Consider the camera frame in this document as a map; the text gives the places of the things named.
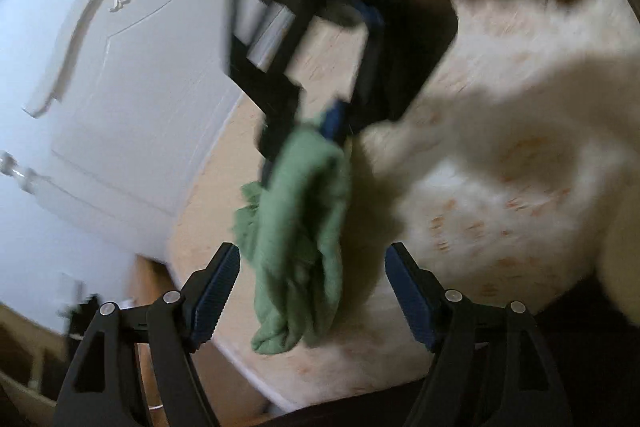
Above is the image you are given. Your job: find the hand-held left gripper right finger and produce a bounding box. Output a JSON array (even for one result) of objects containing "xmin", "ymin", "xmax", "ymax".
[{"xmin": 385, "ymin": 243, "xmax": 573, "ymax": 427}]

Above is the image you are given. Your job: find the beige floral bedspread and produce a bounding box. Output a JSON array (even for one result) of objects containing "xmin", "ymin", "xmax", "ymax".
[{"xmin": 167, "ymin": 0, "xmax": 640, "ymax": 413}]

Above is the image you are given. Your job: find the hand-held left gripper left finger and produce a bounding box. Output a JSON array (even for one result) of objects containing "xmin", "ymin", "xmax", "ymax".
[{"xmin": 52, "ymin": 243, "xmax": 240, "ymax": 427}]

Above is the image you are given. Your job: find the green cloth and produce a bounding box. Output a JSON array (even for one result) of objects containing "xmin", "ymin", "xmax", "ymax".
[{"xmin": 232, "ymin": 117, "xmax": 353, "ymax": 356}]

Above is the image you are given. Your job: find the white carved headboard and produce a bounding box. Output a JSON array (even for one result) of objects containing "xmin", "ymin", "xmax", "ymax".
[{"xmin": 0, "ymin": 0, "xmax": 271, "ymax": 268}]

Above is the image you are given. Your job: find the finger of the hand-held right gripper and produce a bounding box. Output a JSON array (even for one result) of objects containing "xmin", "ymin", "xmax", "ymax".
[
  {"xmin": 227, "ymin": 0, "xmax": 306, "ymax": 160},
  {"xmin": 320, "ymin": 0, "xmax": 461, "ymax": 144}
]

